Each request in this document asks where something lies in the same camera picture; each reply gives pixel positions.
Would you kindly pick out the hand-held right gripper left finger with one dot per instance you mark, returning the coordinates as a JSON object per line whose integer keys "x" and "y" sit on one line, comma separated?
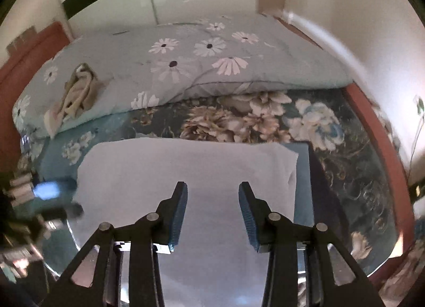
{"x": 177, "y": 214}

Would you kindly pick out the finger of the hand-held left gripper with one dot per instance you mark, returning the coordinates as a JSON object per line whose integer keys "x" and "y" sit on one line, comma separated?
{"x": 54, "y": 190}
{"x": 71, "y": 211}

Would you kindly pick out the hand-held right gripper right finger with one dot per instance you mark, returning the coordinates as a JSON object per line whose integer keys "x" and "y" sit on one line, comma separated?
{"x": 248, "y": 214}

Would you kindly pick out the light blue garment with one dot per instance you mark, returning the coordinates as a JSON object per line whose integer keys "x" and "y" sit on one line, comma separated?
{"x": 199, "y": 161}

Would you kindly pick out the beige crumpled cloth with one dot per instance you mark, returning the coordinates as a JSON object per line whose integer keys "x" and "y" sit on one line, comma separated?
{"x": 78, "y": 91}

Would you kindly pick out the dark floral blanket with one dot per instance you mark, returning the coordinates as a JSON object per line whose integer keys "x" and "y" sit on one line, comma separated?
{"x": 348, "y": 167}

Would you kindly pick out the daisy print quilt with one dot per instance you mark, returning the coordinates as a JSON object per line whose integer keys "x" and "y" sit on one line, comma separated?
{"x": 232, "y": 84}

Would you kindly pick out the brown wooden bed frame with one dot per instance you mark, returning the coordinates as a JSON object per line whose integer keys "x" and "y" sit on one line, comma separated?
{"x": 375, "y": 121}

